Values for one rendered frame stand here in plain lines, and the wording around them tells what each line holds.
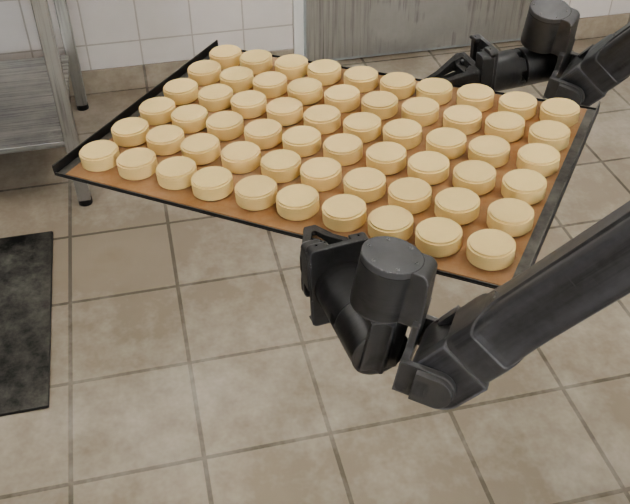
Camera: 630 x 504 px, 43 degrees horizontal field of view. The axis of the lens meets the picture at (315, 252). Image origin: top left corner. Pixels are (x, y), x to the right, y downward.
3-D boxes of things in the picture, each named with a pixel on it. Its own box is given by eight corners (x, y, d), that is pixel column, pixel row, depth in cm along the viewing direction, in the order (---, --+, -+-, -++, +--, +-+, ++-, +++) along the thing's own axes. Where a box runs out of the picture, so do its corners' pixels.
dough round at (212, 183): (241, 192, 96) (239, 178, 95) (204, 207, 94) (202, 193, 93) (221, 174, 99) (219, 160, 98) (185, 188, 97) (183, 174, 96)
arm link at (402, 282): (447, 415, 72) (466, 357, 79) (483, 319, 65) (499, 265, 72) (324, 369, 74) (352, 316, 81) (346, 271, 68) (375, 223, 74)
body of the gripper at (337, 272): (307, 316, 86) (331, 363, 81) (303, 242, 80) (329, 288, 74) (363, 301, 88) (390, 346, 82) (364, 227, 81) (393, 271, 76)
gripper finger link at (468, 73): (413, 59, 116) (471, 48, 118) (411, 103, 120) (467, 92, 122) (433, 80, 110) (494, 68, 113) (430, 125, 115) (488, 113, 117)
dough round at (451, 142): (472, 156, 99) (473, 142, 98) (434, 164, 98) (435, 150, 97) (456, 137, 103) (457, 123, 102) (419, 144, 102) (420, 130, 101)
